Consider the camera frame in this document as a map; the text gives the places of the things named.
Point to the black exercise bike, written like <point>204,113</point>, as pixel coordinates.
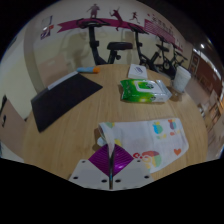
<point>165,65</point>
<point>91,41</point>
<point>140,50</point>
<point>178,60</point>

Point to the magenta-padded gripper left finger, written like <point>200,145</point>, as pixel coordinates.
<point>96,168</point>

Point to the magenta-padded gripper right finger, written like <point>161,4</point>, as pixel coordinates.
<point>126,168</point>

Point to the white cup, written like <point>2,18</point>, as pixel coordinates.
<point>181,78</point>

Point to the round ceiling light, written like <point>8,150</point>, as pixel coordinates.
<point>202,46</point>

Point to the magenta sports wall banner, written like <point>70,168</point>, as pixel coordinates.
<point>70,25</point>

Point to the wooden coaster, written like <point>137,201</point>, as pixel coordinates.
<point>176,95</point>

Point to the blue and orange marker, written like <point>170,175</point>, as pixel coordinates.
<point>87,69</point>

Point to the plain wooden chair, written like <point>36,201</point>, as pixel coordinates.
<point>55,71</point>

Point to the black mouse pad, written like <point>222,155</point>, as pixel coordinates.
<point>63,100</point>

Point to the white tissue pack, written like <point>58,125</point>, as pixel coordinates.
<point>137,71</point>

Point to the wall posters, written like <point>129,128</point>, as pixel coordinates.
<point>46,28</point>

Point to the green wet wipes pack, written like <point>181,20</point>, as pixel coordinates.
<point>143,90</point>

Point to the white towel with colourful print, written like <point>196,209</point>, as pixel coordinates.
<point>140,133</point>

